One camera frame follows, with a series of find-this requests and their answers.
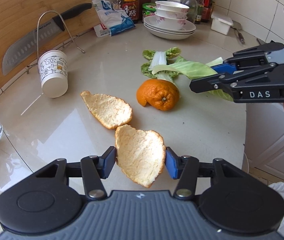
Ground orange peel piece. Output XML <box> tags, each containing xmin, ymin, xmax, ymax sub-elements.
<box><xmin>80</xmin><ymin>90</ymin><xmax>133</xmax><ymax>129</ymax></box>
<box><xmin>115</xmin><ymin>125</ymin><xmax>166</xmax><ymax>188</ymax></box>

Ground long pale cabbage leaf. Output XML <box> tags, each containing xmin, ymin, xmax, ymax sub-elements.
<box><xmin>152</xmin><ymin>56</ymin><xmax>234</xmax><ymax>103</ymax></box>

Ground crinkled napa cabbage leaf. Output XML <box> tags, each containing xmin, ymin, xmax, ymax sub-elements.
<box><xmin>140</xmin><ymin>47</ymin><xmax>181</xmax><ymax>82</ymax></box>

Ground metal spatula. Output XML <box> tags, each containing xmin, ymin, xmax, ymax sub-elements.
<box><xmin>231</xmin><ymin>21</ymin><xmax>246</xmax><ymax>45</ymax></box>

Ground white lidded plastic box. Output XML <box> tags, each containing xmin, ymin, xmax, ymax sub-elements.
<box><xmin>211</xmin><ymin>11</ymin><xmax>234</xmax><ymax>36</ymax></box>

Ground middle white plate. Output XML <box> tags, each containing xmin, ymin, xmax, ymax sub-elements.
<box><xmin>144</xmin><ymin>24</ymin><xmax>196</xmax><ymax>36</ymax></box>

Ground white plate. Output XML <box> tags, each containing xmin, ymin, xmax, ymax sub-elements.
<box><xmin>144</xmin><ymin>15</ymin><xmax>196</xmax><ymax>33</ymax></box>
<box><xmin>144</xmin><ymin>24</ymin><xmax>196</xmax><ymax>36</ymax></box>
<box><xmin>147</xmin><ymin>29</ymin><xmax>193</xmax><ymax>40</ymax></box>

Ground orange peel with stem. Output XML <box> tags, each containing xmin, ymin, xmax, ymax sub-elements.
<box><xmin>136</xmin><ymin>79</ymin><xmax>180</xmax><ymax>111</ymax></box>

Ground middle white floral bowl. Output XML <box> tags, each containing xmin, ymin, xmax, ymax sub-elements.
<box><xmin>155</xmin><ymin>9</ymin><xmax>187</xmax><ymax>20</ymax></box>

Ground white floral bowl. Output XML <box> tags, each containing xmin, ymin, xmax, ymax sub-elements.
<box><xmin>155</xmin><ymin>1</ymin><xmax>190</xmax><ymax>12</ymax></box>
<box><xmin>155</xmin><ymin>15</ymin><xmax>187</xmax><ymax>30</ymax></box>
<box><xmin>155</xmin><ymin>9</ymin><xmax>187</xmax><ymax>20</ymax></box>

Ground bottom white plate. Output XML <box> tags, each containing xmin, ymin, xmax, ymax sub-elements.
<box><xmin>147</xmin><ymin>29</ymin><xmax>193</xmax><ymax>40</ymax></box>

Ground clear bottle red cap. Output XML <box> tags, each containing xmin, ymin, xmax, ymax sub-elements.
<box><xmin>182</xmin><ymin>0</ymin><xmax>198</xmax><ymax>23</ymax></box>

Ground bottom white floral bowl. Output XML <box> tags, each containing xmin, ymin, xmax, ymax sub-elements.
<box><xmin>155</xmin><ymin>15</ymin><xmax>187</xmax><ymax>30</ymax></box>

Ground red label sauce bottle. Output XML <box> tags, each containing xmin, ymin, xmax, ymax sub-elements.
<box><xmin>201</xmin><ymin>0</ymin><xmax>214</xmax><ymax>23</ymax></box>

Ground green label oil bottle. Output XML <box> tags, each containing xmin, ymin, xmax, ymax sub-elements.
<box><xmin>195</xmin><ymin>0</ymin><xmax>205</xmax><ymax>24</ymax></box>

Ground top white plate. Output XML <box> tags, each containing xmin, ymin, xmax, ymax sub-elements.
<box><xmin>144</xmin><ymin>15</ymin><xmax>196</xmax><ymax>33</ymax></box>

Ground top white floral bowl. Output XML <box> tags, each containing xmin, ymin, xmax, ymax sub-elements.
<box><xmin>155</xmin><ymin>1</ymin><xmax>190</xmax><ymax>12</ymax></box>

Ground small green lid jar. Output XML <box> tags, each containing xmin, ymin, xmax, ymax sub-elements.
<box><xmin>142</xmin><ymin>3</ymin><xmax>156</xmax><ymax>18</ymax></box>

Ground white patterned paper cup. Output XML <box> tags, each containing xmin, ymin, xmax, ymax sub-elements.
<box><xmin>38</xmin><ymin>50</ymin><xmax>68</xmax><ymax>98</ymax></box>

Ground dark vinegar bottle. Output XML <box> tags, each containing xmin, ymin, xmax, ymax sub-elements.
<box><xmin>121</xmin><ymin>0</ymin><xmax>139</xmax><ymax>23</ymax></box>

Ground blue white salt bag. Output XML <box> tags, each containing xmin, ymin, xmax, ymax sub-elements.
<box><xmin>92</xmin><ymin>0</ymin><xmax>135</xmax><ymax>37</ymax></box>

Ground bamboo cutting board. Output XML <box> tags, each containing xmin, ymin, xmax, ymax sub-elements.
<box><xmin>0</xmin><ymin>0</ymin><xmax>100</xmax><ymax>90</ymax></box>

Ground black handled santoku knife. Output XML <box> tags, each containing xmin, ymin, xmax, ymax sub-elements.
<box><xmin>1</xmin><ymin>3</ymin><xmax>93</xmax><ymax>77</ymax></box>

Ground metal wire board stand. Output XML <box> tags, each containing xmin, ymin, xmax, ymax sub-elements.
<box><xmin>25</xmin><ymin>10</ymin><xmax>86</xmax><ymax>74</ymax></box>

